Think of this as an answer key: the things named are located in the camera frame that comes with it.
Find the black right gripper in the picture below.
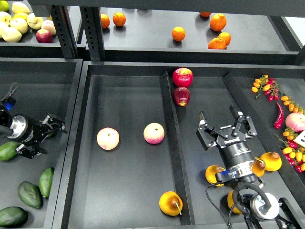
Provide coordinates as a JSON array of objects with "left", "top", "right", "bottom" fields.
[{"left": 196, "top": 105, "right": 257, "bottom": 176}]

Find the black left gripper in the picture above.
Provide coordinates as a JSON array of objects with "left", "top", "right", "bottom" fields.
[{"left": 16, "top": 114, "right": 67, "bottom": 159}]

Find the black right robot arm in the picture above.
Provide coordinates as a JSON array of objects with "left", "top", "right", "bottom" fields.
[{"left": 197, "top": 111, "right": 305, "bottom": 229}]

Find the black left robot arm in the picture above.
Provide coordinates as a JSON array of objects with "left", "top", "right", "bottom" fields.
[{"left": 0, "top": 83, "right": 67, "bottom": 159}]

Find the bright green avocado left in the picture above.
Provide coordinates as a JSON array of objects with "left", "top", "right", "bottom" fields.
[{"left": 0, "top": 141, "right": 20, "bottom": 161}]

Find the dark green avocado lower left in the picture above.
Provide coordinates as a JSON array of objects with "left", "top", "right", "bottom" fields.
[{"left": 17, "top": 181, "right": 42, "bottom": 208}]

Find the dark green avocado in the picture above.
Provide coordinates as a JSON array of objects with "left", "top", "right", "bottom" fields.
[
  {"left": 17, "top": 181, "right": 42, "bottom": 208},
  {"left": 0, "top": 207, "right": 28, "bottom": 227}
]

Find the dark green avocado bottom left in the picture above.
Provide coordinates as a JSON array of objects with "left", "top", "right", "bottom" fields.
[{"left": 0, "top": 207, "right": 28, "bottom": 227}]

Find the yellow pear pile front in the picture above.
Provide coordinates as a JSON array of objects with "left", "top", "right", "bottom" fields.
[{"left": 2, "top": 27, "right": 22, "bottom": 42}]

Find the yellow pear pile middle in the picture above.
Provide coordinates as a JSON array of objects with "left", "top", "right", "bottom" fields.
[{"left": 10, "top": 18, "right": 28, "bottom": 34}]

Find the black left tray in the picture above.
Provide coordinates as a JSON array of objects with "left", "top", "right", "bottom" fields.
[{"left": 0, "top": 58, "right": 82, "bottom": 229}]

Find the dark red apple lower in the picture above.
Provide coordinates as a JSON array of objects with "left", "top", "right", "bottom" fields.
[{"left": 173, "top": 87, "right": 191, "bottom": 107}]

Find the red chili pepper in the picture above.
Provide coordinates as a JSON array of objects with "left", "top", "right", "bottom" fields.
[{"left": 273, "top": 103, "right": 285, "bottom": 129}]

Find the cherry tomato bunch upper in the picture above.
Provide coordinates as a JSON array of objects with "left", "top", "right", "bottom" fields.
[{"left": 251, "top": 74, "right": 280, "bottom": 101}]

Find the cherry tomato bunch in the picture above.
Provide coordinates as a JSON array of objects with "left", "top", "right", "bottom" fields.
[
  {"left": 251, "top": 74, "right": 280, "bottom": 101},
  {"left": 275, "top": 127, "right": 305, "bottom": 173}
]

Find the red apple upper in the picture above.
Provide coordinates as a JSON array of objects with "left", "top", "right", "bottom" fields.
[{"left": 172, "top": 67, "right": 193, "bottom": 88}]

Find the pink apple centre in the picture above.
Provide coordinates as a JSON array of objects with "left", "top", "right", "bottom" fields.
[{"left": 143, "top": 123, "right": 165, "bottom": 145}]

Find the pink apple right edge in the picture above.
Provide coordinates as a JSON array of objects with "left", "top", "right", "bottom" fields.
[{"left": 285, "top": 113, "right": 305, "bottom": 132}]

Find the cherry tomato bunch lower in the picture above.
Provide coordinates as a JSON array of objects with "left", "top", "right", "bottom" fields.
[{"left": 275, "top": 127, "right": 305, "bottom": 173}]

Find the white label card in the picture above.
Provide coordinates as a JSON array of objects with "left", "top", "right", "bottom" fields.
[{"left": 294, "top": 130, "right": 305, "bottom": 147}]

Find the orange front right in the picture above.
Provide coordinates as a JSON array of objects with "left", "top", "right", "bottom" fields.
[{"left": 208, "top": 37, "right": 227, "bottom": 50}]

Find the orange right small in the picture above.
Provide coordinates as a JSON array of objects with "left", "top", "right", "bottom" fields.
[{"left": 218, "top": 32, "right": 231, "bottom": 46}]

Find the black centre divided tray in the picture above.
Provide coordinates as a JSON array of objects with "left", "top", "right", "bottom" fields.
[{"left": 64, "top": 62, "right": 305, "bottom": 229}]

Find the dark red apple on shelf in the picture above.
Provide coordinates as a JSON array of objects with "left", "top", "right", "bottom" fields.
[{"left": 36, "top": 29, "right": 53, "bottom": 43}]

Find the orange middle shelf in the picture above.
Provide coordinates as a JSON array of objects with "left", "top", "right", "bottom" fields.
[{"left": 172, "top": 27, "right": 186, "bottom": 42}]

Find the large orange upper right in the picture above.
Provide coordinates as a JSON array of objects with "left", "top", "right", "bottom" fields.
[{"left": 210, "top": 13, "right": 227, "bottom": 32}]

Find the pale peach on shelf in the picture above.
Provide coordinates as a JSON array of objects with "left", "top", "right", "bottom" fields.
[{"left": 41, "top": 20, "right": 56, "bottom": 36}]

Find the orange cherry tomato string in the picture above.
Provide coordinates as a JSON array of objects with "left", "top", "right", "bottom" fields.
[{"left": 280, "top": 95, "right": 304, "bottom": 115}]

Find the black perforated post left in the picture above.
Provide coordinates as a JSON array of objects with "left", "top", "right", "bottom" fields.
[{"left": 51, "top": 5, "right": 78, "bottom": 59}]

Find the black perforated shelf post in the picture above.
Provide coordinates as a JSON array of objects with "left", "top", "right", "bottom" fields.
[{"left": 80, "top": 6, "right": 106, "bottom": 62}]

